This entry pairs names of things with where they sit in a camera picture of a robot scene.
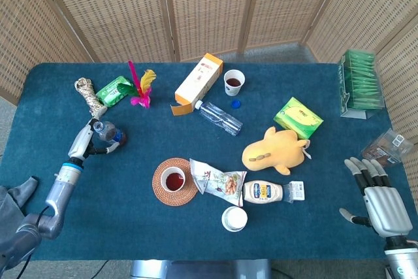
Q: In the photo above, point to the clear empty water bottle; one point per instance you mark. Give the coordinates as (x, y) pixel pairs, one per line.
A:
(220, 117)

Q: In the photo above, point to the blue bottle cap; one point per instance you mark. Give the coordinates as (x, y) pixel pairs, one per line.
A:
(236, 104)

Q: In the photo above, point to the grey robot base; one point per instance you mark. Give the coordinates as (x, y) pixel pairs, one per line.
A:
(199, 270)

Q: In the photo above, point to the mayonnaise squeeze bottle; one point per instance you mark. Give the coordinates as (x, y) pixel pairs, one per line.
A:
(263, 191)

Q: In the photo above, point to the woven bamboo folding screen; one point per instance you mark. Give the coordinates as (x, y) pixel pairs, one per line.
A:
(209, 8)

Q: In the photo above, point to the cola bottle blue label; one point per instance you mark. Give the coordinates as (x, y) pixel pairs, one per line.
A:
(109, 132)

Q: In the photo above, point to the round woven rattan coaster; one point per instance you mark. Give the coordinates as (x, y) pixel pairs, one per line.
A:
(176, 199)

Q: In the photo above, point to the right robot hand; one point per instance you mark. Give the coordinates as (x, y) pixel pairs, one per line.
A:
(387, 210)

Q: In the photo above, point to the white lidded cup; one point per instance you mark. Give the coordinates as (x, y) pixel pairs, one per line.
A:
(234, 219)

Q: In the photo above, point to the yellow plush toy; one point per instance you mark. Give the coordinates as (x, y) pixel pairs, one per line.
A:
(274, 151)

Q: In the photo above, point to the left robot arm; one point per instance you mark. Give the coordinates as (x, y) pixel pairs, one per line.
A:
(60, 194)

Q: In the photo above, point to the paper cup blue flower print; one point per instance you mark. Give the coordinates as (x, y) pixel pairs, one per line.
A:
(234, 83)

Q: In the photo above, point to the orange and white carton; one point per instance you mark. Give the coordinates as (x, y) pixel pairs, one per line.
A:
(199, 79)

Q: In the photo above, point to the colourful feather shuttlecock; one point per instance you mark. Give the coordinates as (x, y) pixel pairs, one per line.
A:
(142, 97)

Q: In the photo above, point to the clear plastic snack package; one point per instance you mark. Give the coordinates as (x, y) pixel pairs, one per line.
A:
(388, 145)

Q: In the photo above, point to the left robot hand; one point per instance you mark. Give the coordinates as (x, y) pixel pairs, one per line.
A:
(80, 143)

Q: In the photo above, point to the crumpled snack bag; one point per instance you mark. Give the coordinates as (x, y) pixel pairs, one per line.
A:
(218, 184)

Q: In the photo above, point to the green tissue pack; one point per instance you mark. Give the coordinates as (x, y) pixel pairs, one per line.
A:
(109, 94)

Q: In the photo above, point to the blue felt tablecloth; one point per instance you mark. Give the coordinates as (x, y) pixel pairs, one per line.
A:
(294, 243)

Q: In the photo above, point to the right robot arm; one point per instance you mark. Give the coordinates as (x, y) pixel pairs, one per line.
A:
(403, 259)

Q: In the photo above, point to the paper cup green print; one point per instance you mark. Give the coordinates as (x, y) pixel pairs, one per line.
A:
(173, 181)

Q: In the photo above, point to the green tea bag box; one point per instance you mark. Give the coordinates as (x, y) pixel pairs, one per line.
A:
(360, 86)

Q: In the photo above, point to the yellow-green tissue box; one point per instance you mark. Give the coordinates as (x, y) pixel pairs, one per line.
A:
(298, 117)

